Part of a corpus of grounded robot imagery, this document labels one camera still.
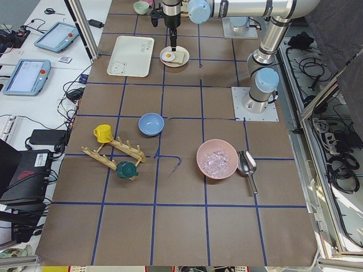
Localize metal scoop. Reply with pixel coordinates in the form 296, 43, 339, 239
237, 150, 258, 194

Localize blue teach pendant near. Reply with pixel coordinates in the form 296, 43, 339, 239
3, 59, 51, 96

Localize wooden dish rack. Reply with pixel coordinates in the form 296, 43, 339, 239
82, 136, 147, 181

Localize black power adapter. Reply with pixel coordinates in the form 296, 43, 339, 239
88, 19, 104, 28

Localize black scissors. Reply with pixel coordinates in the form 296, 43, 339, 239
44, 8, 64, 16

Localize pink bowl with ice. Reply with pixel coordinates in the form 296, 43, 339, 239
196, 139, 239, 180

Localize white round plate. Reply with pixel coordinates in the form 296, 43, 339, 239
159, 46, 189, 67

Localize dark green mug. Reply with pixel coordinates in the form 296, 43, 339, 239
116, 161, 138, 179

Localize white bread slice bottom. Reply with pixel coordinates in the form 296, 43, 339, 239
170, 51, 185, 64

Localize white rectangular bear tray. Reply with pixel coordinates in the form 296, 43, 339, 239
107, 36, 154, 78

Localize white keyboard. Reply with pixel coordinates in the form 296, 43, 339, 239
0, 115, 18, 143

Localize blue bowl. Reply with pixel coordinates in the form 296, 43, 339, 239
138, 113, 164, 136

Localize fake fried egg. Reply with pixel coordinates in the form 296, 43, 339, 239
161, 52, 176, 62

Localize mint green bowl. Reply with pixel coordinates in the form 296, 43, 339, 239
133, 1, 150, 15

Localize black laptop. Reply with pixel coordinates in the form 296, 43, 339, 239
1, 140, 53, 206

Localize blue teach pendant far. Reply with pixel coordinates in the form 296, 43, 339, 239
34, 22, 79, 53

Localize yellow mug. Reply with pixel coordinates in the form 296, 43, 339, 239
93, 124, 113, 143

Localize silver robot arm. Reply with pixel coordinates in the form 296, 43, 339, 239
222, 16, 258, 40
187, 0, 319, 114

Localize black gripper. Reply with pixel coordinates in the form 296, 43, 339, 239
150, 0, 182, 52

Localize blue teach pendant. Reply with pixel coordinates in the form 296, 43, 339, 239
3, 59, 51, 96
34, 22, 79, 53

